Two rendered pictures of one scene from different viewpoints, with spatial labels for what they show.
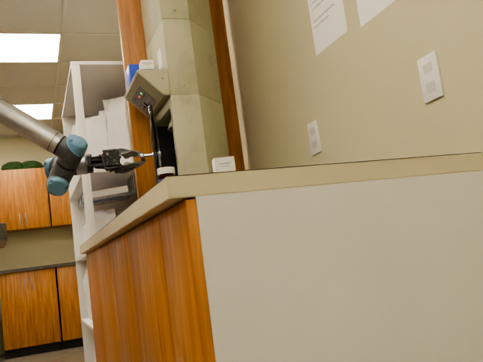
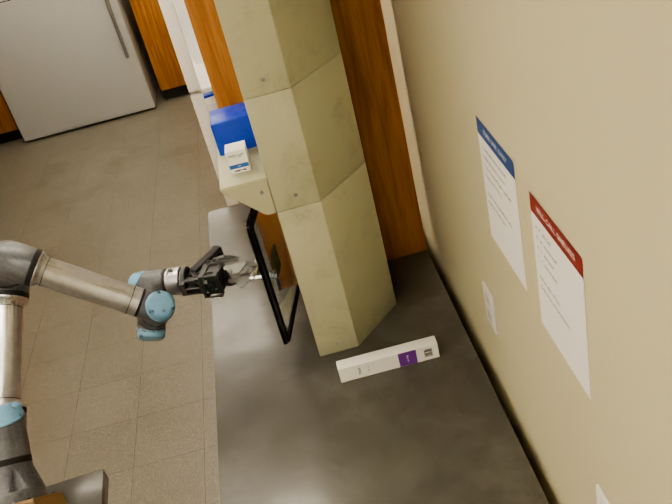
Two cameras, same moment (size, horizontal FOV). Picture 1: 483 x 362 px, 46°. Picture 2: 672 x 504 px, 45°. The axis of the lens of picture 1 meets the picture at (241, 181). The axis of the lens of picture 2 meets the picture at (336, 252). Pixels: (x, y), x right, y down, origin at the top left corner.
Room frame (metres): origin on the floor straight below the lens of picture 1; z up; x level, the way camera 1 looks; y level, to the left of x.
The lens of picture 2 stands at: (0.46, -0.48, 2.36)
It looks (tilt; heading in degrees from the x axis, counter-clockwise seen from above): 32 degrees down; 20
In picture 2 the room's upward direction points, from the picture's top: 15 degrees counter-clockwise
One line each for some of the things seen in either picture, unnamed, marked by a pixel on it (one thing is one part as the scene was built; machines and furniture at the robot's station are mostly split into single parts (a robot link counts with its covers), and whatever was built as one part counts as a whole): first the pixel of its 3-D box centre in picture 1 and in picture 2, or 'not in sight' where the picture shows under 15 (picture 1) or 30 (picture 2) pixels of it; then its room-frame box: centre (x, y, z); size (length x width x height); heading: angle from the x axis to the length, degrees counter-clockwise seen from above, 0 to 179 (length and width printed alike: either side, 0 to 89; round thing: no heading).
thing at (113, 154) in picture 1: (104, 161); (204, 278); (2.09, 0.50, 1.20); 0.12 x 0.09 x 0.08; 96
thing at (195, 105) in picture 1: (194, 126); (325, 199); (2.25, 0.16, 1.33); 0.32 x 0.25 x 0.77; 21
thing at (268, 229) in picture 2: (156, 161); (276, 256); (2.19, 0.32, 1.19); 0.30 x 0.01 x 0.40; 7
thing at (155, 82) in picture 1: (145, 95); (245, 173); (2.18, 0.33, 1.46); 0.32 x 0.11 x 0.10; 21
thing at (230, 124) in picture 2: (139, 78); (233, 128); (2.25, 0.36, 1.56); 0.10 x 0.10 x 0.09; 21
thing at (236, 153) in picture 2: (146, 70); (237, 157); (2.12, 0.30, 1.54); 0.05 x 0.05 x 0.06; 18
